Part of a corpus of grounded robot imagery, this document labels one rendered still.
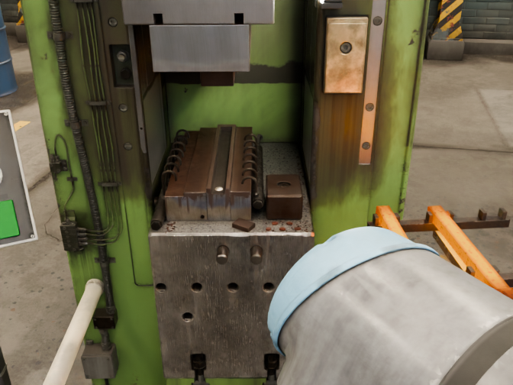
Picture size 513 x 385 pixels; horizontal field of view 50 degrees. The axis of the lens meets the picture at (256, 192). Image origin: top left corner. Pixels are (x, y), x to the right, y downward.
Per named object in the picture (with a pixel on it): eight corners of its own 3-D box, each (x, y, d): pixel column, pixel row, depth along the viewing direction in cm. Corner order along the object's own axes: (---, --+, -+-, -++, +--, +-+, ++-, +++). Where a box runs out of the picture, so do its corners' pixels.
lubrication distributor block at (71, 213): (88, 260, 149) (80, 216, 142) (65, 260, 149) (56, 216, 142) (91, 253, 152) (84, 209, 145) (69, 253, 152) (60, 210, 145)
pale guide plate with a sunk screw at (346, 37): (362, 93, 129) (368, 17, 121) (323, 93, 129) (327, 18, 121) (360, 91, 131) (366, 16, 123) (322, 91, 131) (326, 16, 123)
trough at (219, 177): (229, 193, 127) (229, 188, 127) (206, 193, 127) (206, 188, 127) (235, 128, 165) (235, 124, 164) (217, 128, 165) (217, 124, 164)
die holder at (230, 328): (307, 378, 146) (314, 233, 125) (163, 378, 146) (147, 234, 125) (295, 258, 195) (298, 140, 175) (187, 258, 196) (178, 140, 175)
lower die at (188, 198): (251, 220, 131) (250, 188, 127) (166, 221, 131) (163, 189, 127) (252, 150, 168) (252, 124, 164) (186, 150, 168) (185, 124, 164)
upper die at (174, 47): (249, 72, 114) (249, 24, 110) (153, 72, 114) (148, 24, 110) (251, 30, 152) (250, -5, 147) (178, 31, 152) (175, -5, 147)
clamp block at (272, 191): (302, 220, 131) (303, 195, 128) (266, 220, 131) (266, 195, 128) (298, 196, 141) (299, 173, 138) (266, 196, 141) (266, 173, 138)
